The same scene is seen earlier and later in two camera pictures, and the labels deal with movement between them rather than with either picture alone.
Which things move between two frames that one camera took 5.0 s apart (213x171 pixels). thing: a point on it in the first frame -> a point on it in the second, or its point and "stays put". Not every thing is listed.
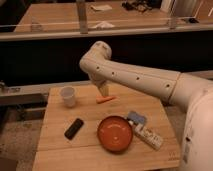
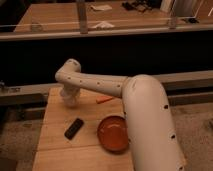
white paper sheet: x=101 y=7 stays put
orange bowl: x=115 y=133 stays put
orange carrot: x=102 y=99 stays put
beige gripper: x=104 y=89 -> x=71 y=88
